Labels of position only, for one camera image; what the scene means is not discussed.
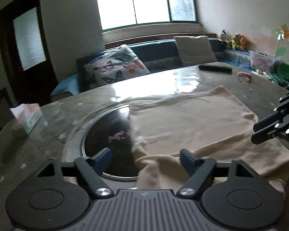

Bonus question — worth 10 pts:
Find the green patterned clothes pile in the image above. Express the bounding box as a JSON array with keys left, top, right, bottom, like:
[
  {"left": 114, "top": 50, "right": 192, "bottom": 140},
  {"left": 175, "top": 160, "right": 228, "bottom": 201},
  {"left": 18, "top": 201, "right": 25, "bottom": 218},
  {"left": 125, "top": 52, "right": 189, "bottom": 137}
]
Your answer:
[{"left": 251, "top": 69, "right": 289, "bottom": 90}]

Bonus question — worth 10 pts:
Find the green plush toy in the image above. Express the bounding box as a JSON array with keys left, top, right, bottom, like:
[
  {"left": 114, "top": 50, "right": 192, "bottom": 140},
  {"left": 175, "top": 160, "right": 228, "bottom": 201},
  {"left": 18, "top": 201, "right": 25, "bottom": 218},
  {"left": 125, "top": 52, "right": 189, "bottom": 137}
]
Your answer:
[{"left": 231, "top": 34, "right": 241, "bottom": 50}]

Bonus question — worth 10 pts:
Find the cow plush toy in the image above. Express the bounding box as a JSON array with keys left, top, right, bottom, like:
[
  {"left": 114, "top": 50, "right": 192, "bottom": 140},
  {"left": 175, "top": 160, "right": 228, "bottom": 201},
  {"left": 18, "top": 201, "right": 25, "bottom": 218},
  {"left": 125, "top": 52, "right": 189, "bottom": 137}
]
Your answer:
[{"left": 219, "top": 30, "right": 232, "bottom": 49}]

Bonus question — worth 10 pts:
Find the orange tiger plush toy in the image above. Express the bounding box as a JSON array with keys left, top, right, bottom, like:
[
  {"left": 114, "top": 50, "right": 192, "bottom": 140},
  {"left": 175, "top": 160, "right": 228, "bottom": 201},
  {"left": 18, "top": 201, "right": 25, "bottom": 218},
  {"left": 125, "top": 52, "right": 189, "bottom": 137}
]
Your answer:
[{"left": 239, "top": 35, "right": 250, "bottom": 51}]

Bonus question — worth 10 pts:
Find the blue sofa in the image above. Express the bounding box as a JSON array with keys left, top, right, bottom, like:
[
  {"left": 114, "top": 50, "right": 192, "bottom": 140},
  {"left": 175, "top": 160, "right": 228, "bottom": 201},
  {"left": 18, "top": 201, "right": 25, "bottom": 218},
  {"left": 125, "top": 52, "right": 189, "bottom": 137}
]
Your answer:
[{"left": 51, "top": 38, "right": 256, "bottom": 101}]

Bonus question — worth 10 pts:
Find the clear plastic storage box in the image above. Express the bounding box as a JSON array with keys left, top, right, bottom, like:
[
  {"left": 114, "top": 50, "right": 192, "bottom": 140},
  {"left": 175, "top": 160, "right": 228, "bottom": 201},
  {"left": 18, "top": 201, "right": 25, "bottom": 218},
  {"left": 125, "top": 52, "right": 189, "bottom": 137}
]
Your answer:
[{"left": 250, "top": 51, "right": 275, "bottom": 73}]

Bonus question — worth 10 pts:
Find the beige plain pillow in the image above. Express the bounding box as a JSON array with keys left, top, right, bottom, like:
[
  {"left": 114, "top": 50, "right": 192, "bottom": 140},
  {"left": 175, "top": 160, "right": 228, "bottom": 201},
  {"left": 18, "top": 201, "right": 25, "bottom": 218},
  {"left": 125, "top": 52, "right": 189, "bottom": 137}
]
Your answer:
[{"left": 174, "top": 35, "right": 217, "bottom": 66}]

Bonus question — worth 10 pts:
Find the tissue box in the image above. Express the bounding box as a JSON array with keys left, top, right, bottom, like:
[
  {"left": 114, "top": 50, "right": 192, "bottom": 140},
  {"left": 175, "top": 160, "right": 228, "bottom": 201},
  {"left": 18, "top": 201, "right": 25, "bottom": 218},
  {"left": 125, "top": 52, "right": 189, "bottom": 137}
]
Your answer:
[{"left": 10, "top": 103, "right": 43, "bottom": 134}]

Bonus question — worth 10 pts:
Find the butterfly print pillow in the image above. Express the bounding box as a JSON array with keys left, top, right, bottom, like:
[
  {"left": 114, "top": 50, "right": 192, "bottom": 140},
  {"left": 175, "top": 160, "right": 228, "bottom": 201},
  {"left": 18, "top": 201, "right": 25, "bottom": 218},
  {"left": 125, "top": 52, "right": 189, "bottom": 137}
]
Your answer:
[{"left": 84, "top": 44, "right": 150, "bottom": 87}]

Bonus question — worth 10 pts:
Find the dark wooden door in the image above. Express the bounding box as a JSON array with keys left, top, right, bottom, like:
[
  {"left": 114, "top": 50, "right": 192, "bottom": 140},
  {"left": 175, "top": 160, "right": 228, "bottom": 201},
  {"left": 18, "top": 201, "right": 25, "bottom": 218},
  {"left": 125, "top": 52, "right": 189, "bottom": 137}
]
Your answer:
[{"left": 0, "top": 0, "right": 58, "bottom": 106}]

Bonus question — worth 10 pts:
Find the cream beige garment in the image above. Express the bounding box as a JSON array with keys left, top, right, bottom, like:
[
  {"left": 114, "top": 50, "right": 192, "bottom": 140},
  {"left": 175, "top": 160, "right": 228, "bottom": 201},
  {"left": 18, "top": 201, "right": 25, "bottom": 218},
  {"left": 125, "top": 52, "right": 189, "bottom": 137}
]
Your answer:
[{"left": 129, "top": 86, "right": 289, "bottom": 194}]

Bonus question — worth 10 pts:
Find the green framed window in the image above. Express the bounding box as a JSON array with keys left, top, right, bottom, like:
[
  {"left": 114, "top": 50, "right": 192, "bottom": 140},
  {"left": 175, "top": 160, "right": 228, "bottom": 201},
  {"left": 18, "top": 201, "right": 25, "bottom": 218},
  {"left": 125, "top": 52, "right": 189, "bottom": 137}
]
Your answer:
[{"left": 97, "top": 0, "right": 197, "bottom": 31}]

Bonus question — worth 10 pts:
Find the round induction cooktop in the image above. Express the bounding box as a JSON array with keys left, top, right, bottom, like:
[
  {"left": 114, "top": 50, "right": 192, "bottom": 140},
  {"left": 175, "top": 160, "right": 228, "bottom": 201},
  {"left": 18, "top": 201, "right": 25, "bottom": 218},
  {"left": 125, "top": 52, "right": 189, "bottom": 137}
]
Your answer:
[{"left": 62, "top": 104, "right": 139, "bottom": 182}]

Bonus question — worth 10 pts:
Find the black remote control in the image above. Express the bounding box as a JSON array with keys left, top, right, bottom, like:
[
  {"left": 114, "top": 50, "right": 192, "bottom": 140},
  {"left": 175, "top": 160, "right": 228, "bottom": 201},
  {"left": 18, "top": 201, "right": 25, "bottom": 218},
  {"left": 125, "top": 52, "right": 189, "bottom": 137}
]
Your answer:
[{"left": 198, "top": 64, "right": 232, "bottom": 74}]

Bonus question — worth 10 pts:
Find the green plastic basin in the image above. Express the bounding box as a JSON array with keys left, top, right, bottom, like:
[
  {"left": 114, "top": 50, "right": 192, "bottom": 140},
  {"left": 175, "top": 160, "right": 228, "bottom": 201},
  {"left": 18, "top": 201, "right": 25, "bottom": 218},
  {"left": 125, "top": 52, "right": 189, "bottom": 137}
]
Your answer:
[{"left": 277, "top": 63, "right": 289, "bottom": 81}]

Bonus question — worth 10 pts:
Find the colourful pinwheel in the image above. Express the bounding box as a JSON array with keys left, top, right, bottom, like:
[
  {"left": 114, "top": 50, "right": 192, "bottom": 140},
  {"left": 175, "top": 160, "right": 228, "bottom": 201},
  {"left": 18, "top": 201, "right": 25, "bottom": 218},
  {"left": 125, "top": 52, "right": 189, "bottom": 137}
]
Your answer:
[{"left": 274, "top": 23, "right": 289, "bottom": 58}]

